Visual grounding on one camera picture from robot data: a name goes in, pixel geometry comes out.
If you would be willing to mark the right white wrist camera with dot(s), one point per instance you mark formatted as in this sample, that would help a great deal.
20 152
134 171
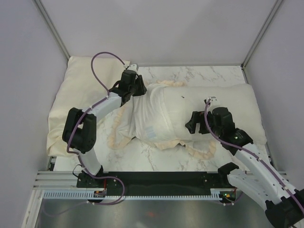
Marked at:
212 101

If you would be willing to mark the white ruffled pillowcase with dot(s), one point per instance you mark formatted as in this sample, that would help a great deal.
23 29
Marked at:
158 119

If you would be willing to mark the aluminium corner post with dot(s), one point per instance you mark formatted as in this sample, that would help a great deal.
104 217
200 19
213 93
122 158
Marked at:
269 19
52 28

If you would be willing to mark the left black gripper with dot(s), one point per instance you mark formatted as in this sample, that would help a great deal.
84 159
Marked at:
142 90

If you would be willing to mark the shiny metal sheet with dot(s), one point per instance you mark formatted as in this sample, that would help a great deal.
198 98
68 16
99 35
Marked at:
152 214

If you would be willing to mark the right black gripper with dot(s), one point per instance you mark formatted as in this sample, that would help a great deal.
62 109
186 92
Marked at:
197 117

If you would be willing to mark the white pillow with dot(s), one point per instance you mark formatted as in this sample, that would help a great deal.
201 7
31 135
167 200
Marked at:
240 100

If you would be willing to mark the white slotted cable duct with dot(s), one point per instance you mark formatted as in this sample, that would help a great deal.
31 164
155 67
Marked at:
212 194

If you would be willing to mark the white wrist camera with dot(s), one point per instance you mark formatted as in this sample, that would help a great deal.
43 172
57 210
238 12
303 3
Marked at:
212 101
133 67

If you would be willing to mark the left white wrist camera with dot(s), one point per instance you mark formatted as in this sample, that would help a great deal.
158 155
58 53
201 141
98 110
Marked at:
133 67

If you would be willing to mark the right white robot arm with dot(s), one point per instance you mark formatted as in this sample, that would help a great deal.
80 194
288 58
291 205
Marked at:
282 203

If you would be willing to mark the aluminium frame rail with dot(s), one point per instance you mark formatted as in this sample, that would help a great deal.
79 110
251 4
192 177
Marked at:
68 180

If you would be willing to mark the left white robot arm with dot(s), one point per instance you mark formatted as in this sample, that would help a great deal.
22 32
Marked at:
80 130

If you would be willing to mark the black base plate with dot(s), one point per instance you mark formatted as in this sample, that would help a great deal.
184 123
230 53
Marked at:
169 182

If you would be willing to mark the cream yellow pillow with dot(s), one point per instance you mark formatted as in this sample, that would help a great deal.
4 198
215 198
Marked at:
80 89

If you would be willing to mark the right aluminium corner post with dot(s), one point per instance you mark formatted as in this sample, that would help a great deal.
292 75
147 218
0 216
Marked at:
269 19

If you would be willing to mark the left aluminium corner post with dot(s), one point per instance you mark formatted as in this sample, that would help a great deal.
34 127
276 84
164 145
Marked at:
52 28

